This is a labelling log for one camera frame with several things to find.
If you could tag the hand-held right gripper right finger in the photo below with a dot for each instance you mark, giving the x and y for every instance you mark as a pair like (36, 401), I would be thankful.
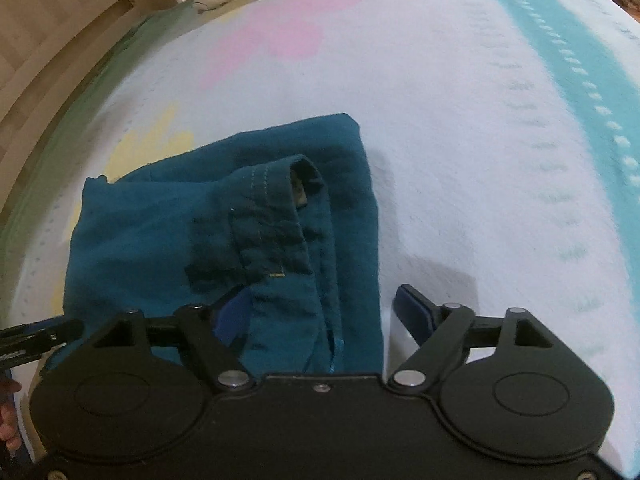
(412, 310)

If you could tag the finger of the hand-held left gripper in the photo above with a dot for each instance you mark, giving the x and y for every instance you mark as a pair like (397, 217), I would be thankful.
(45, 337)

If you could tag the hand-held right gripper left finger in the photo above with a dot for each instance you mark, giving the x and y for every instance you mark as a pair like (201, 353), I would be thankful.
(232, 315)

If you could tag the teal pants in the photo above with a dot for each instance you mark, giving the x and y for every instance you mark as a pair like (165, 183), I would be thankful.
(150, 225)

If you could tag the person's left hand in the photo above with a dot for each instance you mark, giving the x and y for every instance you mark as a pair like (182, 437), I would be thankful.
(9, 415)

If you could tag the bed with patterned sheet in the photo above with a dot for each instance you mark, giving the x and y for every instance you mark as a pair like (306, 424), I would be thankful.
(450, 160)

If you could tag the wooden bed frame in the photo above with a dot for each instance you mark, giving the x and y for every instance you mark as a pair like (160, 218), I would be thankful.
(55, 45)

